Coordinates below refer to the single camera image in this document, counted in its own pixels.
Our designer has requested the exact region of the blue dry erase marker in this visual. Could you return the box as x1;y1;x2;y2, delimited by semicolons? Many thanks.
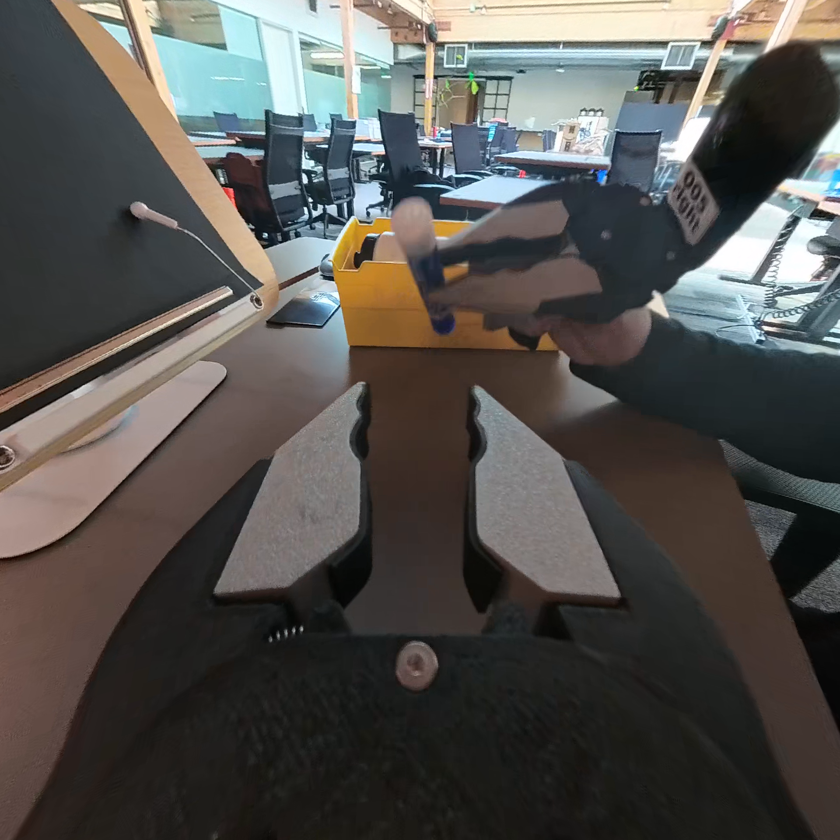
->
390;197;460;337

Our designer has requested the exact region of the dark red chair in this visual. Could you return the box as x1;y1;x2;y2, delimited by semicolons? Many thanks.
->
223;152;266;232

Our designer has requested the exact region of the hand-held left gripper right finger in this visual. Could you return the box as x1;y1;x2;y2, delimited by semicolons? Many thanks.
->
462;385;622;616

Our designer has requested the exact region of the brown office desk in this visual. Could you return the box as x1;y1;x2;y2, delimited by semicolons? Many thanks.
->
440;174;560;212
493;150;613;179

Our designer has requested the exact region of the black office chair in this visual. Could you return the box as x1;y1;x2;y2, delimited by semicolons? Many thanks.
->
607;129;665;196
262;108;324;245
451;122;491;179
308;118;358;238
376;109;455;219

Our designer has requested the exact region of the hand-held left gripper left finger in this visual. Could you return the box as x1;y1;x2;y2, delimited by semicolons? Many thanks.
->
213;382;374;608

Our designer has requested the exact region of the wooden window post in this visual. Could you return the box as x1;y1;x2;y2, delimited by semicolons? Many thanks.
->
121;0;179;120

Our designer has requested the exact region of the yellow plastic bin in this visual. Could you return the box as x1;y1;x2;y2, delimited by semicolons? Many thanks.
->
331;215;562;352

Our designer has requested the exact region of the person's right forearm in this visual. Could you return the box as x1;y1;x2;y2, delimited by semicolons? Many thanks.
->
567;314;840;487

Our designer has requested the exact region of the black flat pad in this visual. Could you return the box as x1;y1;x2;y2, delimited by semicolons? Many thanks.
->
266;290;342;328

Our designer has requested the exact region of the black wooden book stand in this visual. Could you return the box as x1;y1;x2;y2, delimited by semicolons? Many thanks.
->
0;0;280;560

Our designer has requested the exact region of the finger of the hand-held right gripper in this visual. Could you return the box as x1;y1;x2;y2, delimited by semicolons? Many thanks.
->
435;196;572;263
425;252;605;315

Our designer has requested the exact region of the person's right hand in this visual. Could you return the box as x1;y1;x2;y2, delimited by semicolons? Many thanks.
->
556;305;657;368

